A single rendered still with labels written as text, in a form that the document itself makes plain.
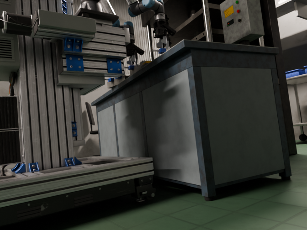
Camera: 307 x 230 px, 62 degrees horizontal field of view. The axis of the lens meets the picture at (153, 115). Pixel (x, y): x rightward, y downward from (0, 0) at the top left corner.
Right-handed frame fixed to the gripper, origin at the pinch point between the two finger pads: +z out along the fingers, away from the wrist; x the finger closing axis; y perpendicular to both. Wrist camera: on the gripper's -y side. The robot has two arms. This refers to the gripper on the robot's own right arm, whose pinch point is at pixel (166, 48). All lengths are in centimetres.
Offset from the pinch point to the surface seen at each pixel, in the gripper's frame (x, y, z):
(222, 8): -13, -73, -46
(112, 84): -56, 23, 13
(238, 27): 1, -73, -23
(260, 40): -23, -128, -25
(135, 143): -34, 16, 65
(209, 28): -22, -61, -30
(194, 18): -51, -70, -55
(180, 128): 33, 16, 59
